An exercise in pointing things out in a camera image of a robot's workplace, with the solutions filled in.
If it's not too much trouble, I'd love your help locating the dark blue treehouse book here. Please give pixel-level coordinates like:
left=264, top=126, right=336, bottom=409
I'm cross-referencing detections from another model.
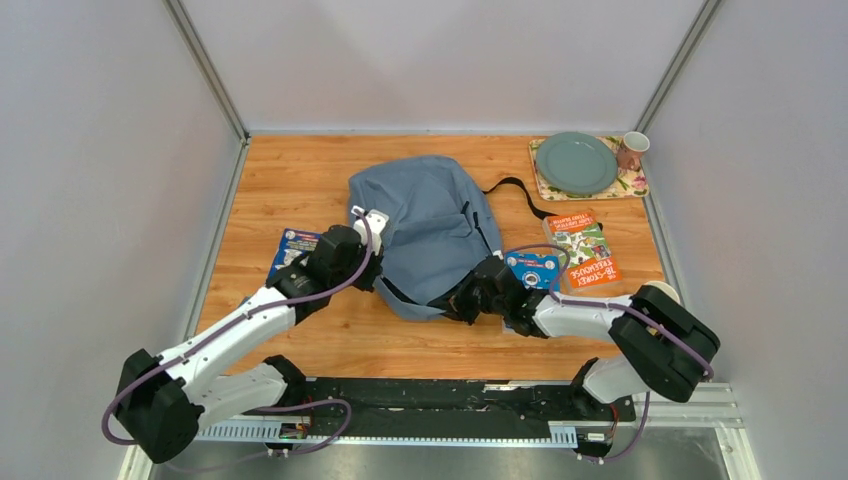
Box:
left=267, top=228, right=321, bottom=279

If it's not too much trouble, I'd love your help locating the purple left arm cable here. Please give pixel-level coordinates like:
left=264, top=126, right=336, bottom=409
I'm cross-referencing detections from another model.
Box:
left=100, top=208, right=376, bottom=475

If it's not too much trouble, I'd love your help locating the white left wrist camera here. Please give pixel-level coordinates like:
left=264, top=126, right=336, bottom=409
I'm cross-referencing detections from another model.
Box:
left=351, top=205, right=389, bottom=256

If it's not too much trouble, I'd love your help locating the orange treehouse book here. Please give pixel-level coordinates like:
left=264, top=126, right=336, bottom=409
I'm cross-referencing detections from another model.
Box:
left=542, top=212, right=623, bottom=293

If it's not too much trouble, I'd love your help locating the blue-grey student backpack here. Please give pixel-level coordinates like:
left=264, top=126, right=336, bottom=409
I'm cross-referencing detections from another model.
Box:
left=347, top=154, right=605, bottom=324

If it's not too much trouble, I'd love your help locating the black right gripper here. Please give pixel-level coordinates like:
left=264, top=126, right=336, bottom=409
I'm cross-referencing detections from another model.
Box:
left=428, top=273, right=508, bottom=326

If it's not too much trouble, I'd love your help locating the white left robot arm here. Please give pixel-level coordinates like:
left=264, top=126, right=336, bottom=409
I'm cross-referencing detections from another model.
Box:
left=101, top=210, right=389, bottom=464

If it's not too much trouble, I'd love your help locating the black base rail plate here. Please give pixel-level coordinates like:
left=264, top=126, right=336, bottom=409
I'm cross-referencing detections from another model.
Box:
left=285, top=377, right=637, bottom=440

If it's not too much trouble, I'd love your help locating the floral placemat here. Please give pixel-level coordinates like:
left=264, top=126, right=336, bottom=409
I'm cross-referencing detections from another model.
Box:
left=528, top=138, right=650, bottom=201

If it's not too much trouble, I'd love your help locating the pink mug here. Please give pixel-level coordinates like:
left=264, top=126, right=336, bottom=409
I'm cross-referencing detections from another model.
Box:
left=616, top=131, right=651, bottom=171

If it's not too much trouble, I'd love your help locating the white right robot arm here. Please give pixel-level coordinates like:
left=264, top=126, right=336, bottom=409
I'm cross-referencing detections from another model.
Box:
left=447, top=257, right=721, bottom=419

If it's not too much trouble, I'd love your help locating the light blue treehouse book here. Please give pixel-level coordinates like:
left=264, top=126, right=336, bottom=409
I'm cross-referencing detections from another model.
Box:
left=504, top=252, right=560, bottom=292

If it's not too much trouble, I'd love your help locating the yellow mug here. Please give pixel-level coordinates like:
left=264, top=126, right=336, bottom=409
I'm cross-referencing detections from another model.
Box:
left=644, top=280, right=681, bottom=304

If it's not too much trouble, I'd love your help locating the teal round plate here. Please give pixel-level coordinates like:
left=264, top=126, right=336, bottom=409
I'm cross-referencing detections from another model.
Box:
left=536, top=132, right=618, bottom=195

